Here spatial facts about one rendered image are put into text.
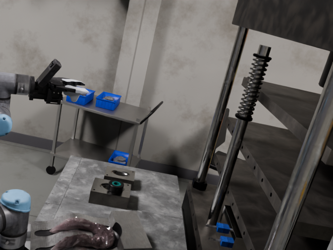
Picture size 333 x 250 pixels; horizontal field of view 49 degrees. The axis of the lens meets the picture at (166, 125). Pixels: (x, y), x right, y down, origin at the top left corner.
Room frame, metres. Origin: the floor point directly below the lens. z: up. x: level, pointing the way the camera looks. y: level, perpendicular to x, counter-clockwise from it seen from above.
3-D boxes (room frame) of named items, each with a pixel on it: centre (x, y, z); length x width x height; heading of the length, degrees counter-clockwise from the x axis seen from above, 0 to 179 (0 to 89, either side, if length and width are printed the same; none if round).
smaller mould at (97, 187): (1.72, 0.20, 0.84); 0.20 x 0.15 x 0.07; 96
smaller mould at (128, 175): (1.92, 0.19, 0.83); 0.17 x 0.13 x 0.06; 96
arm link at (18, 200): (0.84, 0.35, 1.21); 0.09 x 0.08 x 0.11; 145
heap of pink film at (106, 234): (1.26, 0.22, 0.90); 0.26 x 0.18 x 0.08; 113
